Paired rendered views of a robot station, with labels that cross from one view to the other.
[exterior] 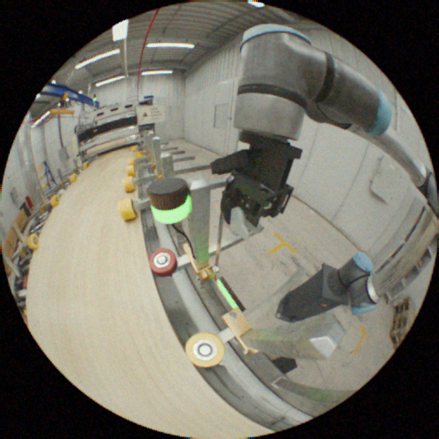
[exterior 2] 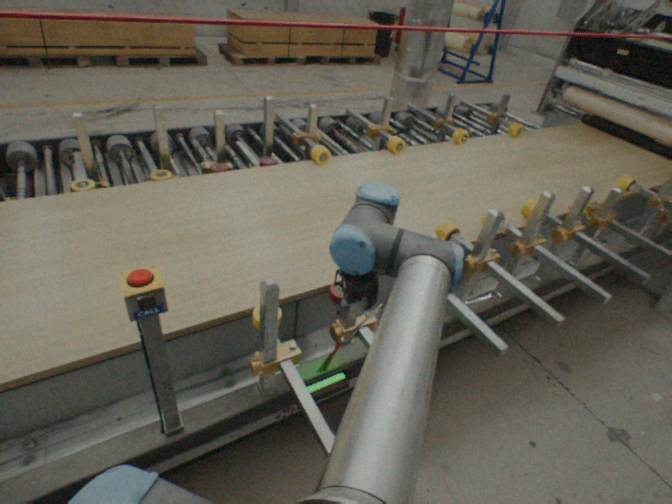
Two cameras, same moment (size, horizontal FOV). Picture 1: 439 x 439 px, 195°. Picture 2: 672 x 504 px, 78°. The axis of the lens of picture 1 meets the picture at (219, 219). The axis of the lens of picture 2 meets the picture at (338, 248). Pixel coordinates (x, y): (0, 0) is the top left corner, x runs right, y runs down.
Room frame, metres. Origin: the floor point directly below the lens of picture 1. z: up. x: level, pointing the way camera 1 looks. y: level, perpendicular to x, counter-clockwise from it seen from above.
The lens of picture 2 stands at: (0.12, -0.80, 1.77)
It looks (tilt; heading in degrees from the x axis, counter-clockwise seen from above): 37 degrees down; 90
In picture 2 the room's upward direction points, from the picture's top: 9 degrees clockwise
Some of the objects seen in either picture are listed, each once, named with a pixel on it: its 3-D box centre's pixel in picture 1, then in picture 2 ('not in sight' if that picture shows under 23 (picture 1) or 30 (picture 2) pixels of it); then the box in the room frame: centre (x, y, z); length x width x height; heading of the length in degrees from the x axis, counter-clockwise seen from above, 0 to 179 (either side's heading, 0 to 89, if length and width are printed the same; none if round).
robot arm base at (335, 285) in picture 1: (341, 280); not in sight; (0.18, -0.80, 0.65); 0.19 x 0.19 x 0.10
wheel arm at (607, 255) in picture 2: (158, 155); (583, 240); (1.07, 0.59, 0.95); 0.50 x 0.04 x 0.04; 125
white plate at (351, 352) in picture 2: (212, 281); (337, 358); (0.17, 0.01, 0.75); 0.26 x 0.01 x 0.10; 35
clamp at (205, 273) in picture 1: (197, 261); (352, 326); (0.20, 0.06, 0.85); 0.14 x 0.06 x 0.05; 35
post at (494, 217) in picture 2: (161, 181); (472, 269); (0.59, 0.33, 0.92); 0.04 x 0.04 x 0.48; 35
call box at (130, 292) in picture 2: not in sight; (143, 293); (-0.23, -0.25, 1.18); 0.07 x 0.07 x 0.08; 35
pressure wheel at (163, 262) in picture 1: (166, 267); (340, 300); (0.16, 0.15, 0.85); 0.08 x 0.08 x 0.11
